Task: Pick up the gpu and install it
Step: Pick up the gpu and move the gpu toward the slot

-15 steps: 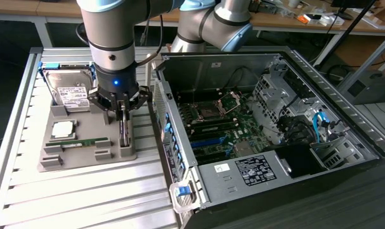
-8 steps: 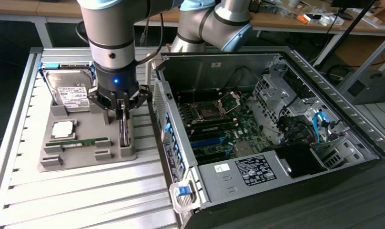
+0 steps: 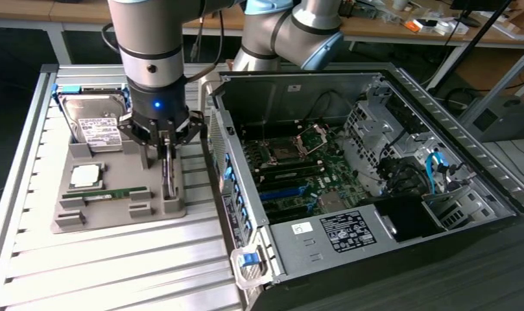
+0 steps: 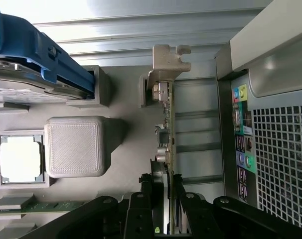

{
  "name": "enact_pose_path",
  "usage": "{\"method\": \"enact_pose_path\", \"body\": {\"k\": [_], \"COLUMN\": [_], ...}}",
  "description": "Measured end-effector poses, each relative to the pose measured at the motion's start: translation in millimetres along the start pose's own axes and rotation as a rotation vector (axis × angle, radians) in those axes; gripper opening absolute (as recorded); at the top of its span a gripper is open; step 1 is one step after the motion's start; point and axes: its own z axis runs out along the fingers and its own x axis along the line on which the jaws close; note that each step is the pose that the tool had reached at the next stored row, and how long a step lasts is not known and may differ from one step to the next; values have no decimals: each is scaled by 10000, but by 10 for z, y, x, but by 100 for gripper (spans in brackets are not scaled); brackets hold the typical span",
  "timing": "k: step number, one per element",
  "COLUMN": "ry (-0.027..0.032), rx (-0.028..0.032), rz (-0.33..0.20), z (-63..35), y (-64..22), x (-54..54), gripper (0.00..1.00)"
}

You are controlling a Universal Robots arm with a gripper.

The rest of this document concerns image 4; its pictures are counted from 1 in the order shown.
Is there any hard disk in blue carrier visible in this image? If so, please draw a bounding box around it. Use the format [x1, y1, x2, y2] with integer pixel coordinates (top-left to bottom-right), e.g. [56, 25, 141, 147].
[0, 6, 96, 106]

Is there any open PC case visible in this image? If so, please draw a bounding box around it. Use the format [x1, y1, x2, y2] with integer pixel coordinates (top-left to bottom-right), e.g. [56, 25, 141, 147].
[213, 0, 302, 230]

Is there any green RAM stick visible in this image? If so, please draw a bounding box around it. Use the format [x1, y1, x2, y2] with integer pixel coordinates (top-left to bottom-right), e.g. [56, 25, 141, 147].
[0, 200, 92, 215]

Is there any silver CPU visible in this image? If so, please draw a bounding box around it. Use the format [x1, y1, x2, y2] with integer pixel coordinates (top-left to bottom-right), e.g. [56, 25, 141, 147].
[0, 135, 43, 184]

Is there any perforated case fan grille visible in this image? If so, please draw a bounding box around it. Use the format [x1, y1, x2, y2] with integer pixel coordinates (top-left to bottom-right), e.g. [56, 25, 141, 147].
[252, 104, 302, 229]

